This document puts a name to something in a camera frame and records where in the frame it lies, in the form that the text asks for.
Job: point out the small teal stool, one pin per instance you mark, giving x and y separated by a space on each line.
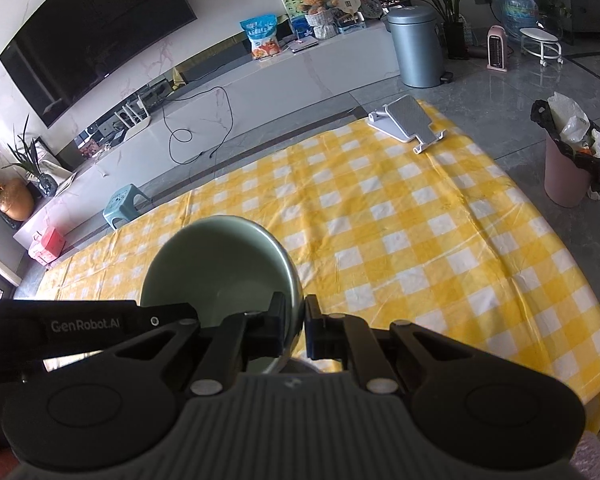
121 208

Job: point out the black television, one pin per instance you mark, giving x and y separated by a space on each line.
67 47

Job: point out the pink space heater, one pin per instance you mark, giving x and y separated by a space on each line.
496 49

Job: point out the yellow checkered tablecloth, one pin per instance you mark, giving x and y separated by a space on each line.
443 238

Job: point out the purple fluffy rug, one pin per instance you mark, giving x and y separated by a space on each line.
586 457

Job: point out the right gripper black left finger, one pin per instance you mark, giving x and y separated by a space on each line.
191 359

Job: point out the white round stool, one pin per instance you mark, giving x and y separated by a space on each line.
541 44

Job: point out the brown round vase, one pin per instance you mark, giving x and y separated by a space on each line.
16 201

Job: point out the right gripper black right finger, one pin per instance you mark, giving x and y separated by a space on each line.
398 359

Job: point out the green ceramic bowl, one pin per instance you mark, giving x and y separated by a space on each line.
222 265

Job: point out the white tv console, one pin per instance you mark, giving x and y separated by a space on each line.
232 104

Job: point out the teddy bear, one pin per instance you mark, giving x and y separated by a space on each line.
312 6

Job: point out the pink box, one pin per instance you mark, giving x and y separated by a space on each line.
47 247

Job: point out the white router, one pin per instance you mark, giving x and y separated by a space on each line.
134 117

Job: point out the blue snack bag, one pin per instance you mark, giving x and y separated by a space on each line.
261 33

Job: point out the water jug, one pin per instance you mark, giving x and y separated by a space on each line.
516 15

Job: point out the white tablet stand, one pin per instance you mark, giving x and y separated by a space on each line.
406 121

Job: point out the pink waste bin with bag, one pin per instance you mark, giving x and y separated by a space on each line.
572 150

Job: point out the grey metal trash can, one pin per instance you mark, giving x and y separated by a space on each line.
418 50

